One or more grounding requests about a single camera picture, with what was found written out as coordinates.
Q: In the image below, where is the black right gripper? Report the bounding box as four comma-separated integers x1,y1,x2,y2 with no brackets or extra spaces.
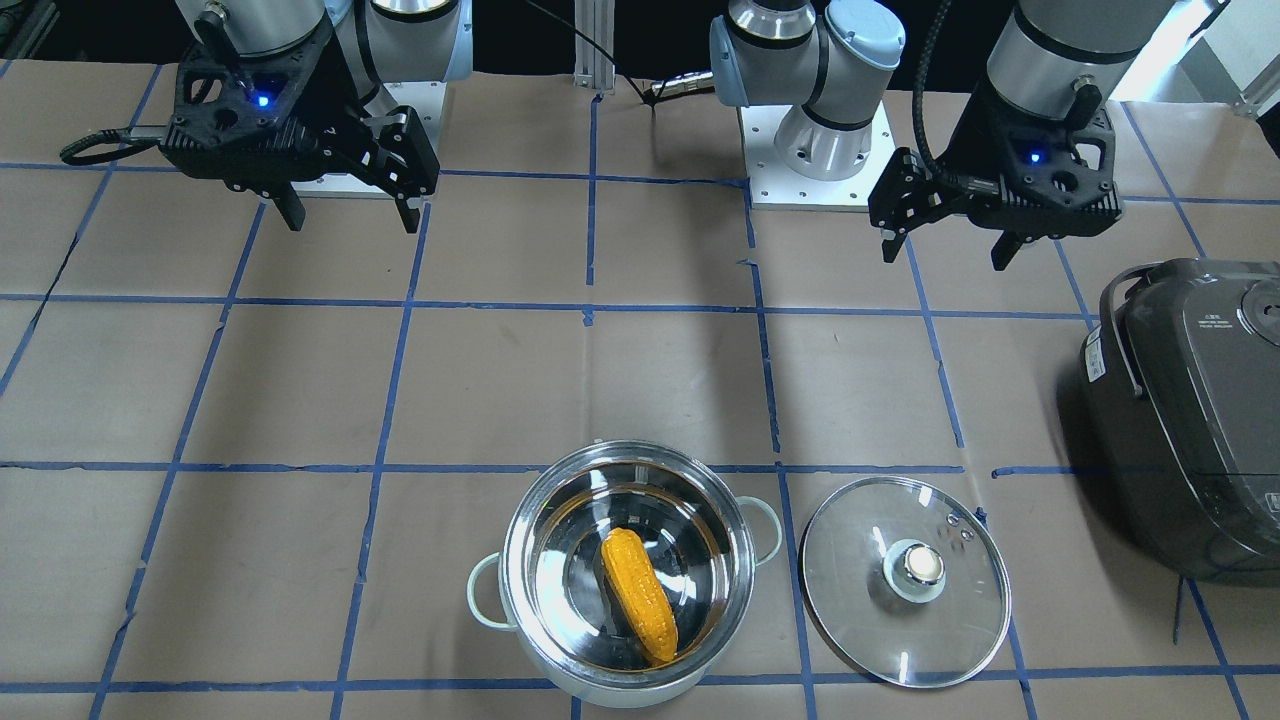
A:
160,35,440,233

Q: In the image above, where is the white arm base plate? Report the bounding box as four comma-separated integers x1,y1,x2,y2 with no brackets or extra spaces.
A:
291,79,448,199
739,102,896,214

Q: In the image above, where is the pale green steel pot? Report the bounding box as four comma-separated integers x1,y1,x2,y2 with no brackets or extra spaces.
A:
466,439,785,708

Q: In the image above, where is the aluminium frame post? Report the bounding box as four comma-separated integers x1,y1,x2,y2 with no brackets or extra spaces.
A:
573,0,616,95

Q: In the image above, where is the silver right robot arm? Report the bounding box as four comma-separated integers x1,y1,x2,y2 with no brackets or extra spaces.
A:
157,1,474,233

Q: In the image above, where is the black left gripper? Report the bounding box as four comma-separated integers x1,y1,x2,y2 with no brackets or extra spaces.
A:
868,79,1123,272

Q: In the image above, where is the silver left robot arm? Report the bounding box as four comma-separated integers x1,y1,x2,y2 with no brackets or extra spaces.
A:
709,1,1171,270

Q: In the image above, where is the yellow plastic corn cob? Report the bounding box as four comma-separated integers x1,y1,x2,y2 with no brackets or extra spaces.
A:
602,527,678,665

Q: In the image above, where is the glass pot lid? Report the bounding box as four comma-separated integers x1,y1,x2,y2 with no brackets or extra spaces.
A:
797,477,1012,689

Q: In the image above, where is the dark grey rice cooker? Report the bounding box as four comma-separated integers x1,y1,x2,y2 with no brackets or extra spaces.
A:
1080,258,1279,588

